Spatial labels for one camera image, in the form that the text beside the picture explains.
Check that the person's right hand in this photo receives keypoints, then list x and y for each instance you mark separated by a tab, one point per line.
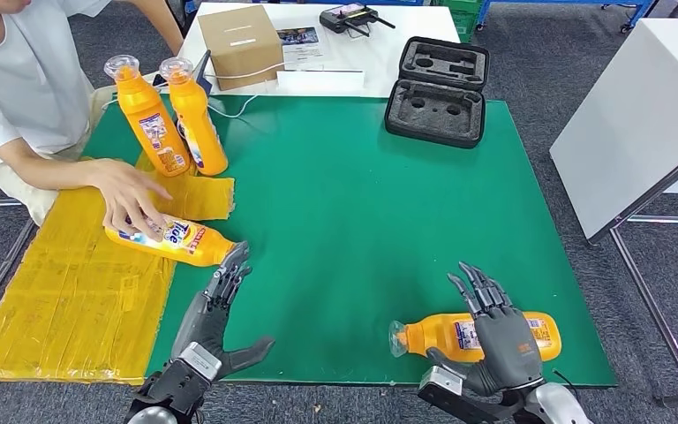
122	193

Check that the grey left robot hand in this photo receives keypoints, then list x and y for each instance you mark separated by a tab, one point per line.
204	327

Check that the tablet in blue case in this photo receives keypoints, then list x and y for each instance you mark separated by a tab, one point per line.
203	67

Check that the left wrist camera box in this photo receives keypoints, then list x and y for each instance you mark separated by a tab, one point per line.
198	360

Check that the green plastic crate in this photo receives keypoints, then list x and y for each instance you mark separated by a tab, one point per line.
463	23

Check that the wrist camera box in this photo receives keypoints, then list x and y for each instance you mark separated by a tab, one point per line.
441	383
198	360

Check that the orange detergent bottle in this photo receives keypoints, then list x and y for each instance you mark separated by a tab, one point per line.
198	246
201	134
432	339
152	129

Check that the black remote controller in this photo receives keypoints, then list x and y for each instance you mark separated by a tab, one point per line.
342	17

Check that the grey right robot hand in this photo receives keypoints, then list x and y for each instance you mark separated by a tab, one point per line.
508	351

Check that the black foam-lined case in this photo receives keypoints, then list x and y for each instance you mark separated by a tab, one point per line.
435	111

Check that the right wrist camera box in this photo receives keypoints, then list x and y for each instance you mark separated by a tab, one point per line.
441	383

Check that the printed leaflet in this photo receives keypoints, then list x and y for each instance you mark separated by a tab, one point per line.
299	38

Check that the brown cardboard box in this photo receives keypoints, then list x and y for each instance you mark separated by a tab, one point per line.
241	47

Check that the white tilted table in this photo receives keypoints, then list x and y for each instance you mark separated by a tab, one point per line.
625	117

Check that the white flat box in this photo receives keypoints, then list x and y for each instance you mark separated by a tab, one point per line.
319	82

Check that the yellow taped cardboard sheet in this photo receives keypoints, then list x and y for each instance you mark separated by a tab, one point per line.
70	292

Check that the person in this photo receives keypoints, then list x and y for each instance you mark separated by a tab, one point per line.
17	76

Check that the person's left forearm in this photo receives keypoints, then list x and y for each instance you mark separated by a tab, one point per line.
160	23

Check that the blue metal rack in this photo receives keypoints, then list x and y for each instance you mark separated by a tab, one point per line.
483	14

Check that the dark smartphone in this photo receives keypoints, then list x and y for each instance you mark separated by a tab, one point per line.
158	79

